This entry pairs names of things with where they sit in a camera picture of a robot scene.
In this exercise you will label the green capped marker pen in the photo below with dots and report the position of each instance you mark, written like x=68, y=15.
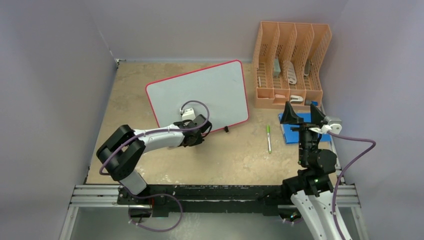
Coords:
x=268, y=135

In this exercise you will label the orange plastic desk organizer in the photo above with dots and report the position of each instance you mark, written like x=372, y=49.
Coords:
x=286, y=60

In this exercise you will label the white clip in tray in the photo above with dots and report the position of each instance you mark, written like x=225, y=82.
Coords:
x=296, y=99

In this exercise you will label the blue notebook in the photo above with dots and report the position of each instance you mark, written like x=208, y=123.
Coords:
x=292, y=137

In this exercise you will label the green staples box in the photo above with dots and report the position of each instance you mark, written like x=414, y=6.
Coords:
x=276, y=70

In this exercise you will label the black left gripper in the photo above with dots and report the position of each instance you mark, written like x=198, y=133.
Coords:
x=199, y=140

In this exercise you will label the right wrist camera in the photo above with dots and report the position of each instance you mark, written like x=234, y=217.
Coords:
x=329, y=125

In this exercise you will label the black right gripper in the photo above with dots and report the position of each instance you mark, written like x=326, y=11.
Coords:
x=317, y=117

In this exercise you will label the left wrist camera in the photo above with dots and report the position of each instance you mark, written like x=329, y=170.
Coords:
x=187, y=114

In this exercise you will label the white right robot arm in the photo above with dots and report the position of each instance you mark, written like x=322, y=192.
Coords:
x=312, y=191

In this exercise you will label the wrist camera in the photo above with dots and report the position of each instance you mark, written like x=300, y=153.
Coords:
x=187, y=114
x=329, y=125

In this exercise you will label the white oval tape dispenser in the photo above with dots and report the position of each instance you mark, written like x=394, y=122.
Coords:
x=291, y=74

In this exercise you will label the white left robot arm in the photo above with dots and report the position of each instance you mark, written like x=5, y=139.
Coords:
x=121, y=152

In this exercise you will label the red-framed whiteboard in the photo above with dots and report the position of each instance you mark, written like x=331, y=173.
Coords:
x=218, y=90

